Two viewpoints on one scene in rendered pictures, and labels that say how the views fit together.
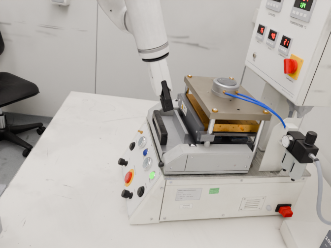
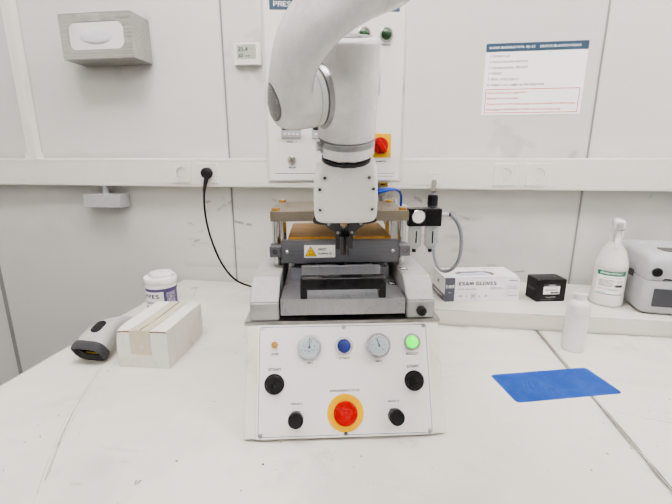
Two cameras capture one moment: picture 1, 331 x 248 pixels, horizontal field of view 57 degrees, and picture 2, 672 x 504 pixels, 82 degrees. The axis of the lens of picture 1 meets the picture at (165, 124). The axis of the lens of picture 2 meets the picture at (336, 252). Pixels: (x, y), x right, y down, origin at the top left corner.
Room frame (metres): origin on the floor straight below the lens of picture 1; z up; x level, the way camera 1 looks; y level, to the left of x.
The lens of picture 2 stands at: (0.69, 0.65, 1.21)
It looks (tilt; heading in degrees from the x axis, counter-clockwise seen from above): 13 degrees down; 283
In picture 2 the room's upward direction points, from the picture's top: straight up
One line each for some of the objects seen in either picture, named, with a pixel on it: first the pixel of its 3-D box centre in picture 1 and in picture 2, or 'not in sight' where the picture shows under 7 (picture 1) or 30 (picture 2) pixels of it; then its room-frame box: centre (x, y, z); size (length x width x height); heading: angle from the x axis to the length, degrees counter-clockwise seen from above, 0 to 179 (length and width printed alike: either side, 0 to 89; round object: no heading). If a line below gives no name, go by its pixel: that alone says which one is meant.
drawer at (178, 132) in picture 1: (200, 132); (338, 273); (0.86, -0.12, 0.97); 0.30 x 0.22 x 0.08; 106
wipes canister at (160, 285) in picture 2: not in sight; (162, 296); (1.41, -0.26, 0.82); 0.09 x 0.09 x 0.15
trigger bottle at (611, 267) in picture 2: not in sight; (612, 262); (0.16, -0.57, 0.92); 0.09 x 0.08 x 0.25; 75
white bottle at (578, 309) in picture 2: not in sight; (576, 321); (0.31, -0.33, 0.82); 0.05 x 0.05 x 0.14
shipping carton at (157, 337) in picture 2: not in sight; (163, 331); (1.30, -0.11, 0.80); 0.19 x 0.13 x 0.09; 95
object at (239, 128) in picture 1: (221, 107); (341, 225); (0.86, -0.16, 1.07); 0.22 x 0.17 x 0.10; 16
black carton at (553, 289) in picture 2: not in sight; (545, 287); (0.32, -0.58, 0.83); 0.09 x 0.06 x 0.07; 17
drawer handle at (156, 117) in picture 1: (159, 126); (343, 286); (0.82, 0.02, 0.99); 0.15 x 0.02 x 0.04; 16
